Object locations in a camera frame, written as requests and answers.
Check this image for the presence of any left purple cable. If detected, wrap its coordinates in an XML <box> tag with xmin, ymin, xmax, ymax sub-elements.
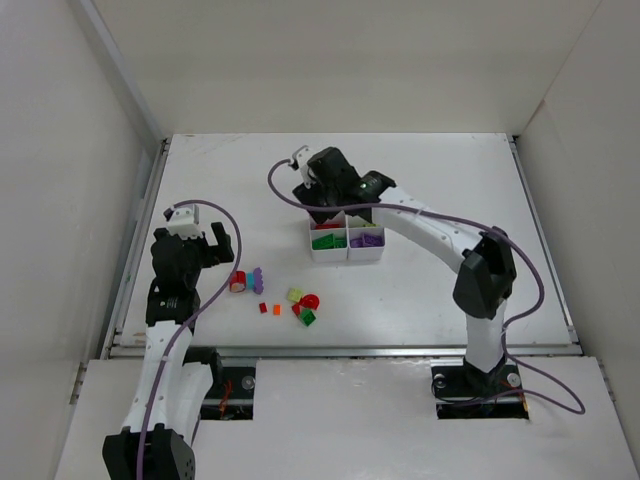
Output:
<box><xmin>133</xmin><ymin>199</ymin><xmax>243</xmax><ymax>480</ymax></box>

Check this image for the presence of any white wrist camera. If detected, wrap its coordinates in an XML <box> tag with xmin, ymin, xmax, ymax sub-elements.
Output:
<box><xmin>289</xmin><ymin>145</ymin><xmax>315</xmax><ymax>189</ymax></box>
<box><xmin>164</xmin><ymin>204</ymin><xmax>204</xmax><ymax>240</ymax></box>

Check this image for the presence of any white compartment tray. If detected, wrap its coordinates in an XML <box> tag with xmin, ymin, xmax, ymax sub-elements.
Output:
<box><xmin>309</xmin><ymin>212</ymin><xmax>348</xmax><ymax>263</ymax></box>
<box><xmin>346</xmin><ymin>216</ymin><xmax>386</xmax><ymax>263</ymax></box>

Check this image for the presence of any green lego plate piece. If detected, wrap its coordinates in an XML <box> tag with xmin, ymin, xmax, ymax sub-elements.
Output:
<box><xmin>311</xmin><ymin>234</ymin><xmax>336</xmax><ymax>250</ymax></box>

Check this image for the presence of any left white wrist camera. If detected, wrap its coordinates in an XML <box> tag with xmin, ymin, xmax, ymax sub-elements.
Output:
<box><xmin>164</xmin><ymin>204</ymin><xmax>204</xmax><ymax>240</ymax></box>

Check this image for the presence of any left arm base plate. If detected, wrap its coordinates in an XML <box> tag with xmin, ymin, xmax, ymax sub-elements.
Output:
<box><xmin>200</xmin><ymin>365</ymin><xmax>256</xmax><ymax>421</ymax></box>

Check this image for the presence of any right white compartment tray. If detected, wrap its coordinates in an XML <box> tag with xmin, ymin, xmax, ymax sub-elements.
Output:
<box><xmin>346</xmin><ymin>216</ymin><xmax>386</xmax><ymax>263</ymax></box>

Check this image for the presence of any red lego brick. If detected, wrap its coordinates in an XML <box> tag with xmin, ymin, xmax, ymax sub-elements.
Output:
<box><xmin>314</xmin><ymin>223</ymin><xmax>342</xmax><ymax>230</ymax></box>

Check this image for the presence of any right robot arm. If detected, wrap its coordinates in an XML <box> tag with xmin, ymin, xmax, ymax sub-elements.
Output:
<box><xmin>292</xmin><ymin>146</ymin><xmax>516</xmax><ymax>397</ymax></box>

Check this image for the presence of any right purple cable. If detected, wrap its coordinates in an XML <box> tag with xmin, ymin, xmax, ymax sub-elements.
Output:
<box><xmin>266</xmin><ymin>156</ymin><xmax>587</xmax><ymax>417</ymax></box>

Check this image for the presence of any left white compartment tray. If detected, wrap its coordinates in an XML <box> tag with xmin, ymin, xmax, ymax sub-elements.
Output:
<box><xmin>309</xmin><ymin>212</ymin><xmax>348</xmax><ymax>263</ymax></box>

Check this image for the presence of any purple flower lego piece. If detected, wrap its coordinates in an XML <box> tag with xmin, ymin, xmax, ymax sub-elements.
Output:
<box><xmin>248</xmin><ymin>267</ymin><xmax>264</xmax><ymax>295</ymax></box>

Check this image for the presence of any metal rail front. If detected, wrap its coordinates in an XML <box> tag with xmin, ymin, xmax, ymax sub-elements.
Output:
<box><xmin>109</xmin><ymin>344</ymin><xmax>581</xmax><ymax>360</ymax></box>

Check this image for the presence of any left side metal rail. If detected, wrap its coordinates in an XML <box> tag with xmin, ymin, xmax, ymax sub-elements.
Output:
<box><xmin>96</xmin><ymin>138</ymin><xmax>171</xmax><ymax>359</ymax></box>

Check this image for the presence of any red cylinder lego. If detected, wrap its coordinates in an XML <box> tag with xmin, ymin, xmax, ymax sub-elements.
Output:
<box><xmin>229</xmin><ymin>270</ymin><xmax>247</xmax><ymax>293</ymax></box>

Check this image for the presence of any purple cable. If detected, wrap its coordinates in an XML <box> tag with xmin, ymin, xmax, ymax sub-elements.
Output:
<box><xmin>133</xmin><ymin>199</ymin><xmax>243</xmax><ymax>480</ymax></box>
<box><xmin>266</xmin><ymin>156</ymin><xmax>587</xmax><ymax>417</ymax></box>

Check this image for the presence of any metal rail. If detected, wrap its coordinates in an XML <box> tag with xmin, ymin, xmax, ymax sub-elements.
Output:
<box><xmin>96</xmin><ymin>138</ymin><xmax>171</xmax><ymax>359</ymax></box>
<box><xmin>109</xmin><ymin>344</ymin><xmax>581</xmax><ymax>360</ymax></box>

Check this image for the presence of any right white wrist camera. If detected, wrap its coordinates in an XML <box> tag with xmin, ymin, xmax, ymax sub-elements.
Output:
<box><xmin>289</xmin><ymin>145</ymin><xmax>315</xmax><ymax>189</ymax></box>

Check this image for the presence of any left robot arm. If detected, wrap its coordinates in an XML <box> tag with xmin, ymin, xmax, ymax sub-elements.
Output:
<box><xmin>102</xmin><ymin>222</ymin><xmax>235</xmax><ymax>479</ymax></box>

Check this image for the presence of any red dome lego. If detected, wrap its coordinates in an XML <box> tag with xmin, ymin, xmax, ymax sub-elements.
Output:
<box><xmin>299</xmin><ymin>294</ymin><xmax>320</xmax><ymax>310</ymax></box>

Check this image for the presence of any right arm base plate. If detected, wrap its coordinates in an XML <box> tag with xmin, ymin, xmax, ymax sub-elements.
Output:
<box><xmin>431</xmin><ymin>364</ymin><xmax>529</xmax><ymax>420</ymax></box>

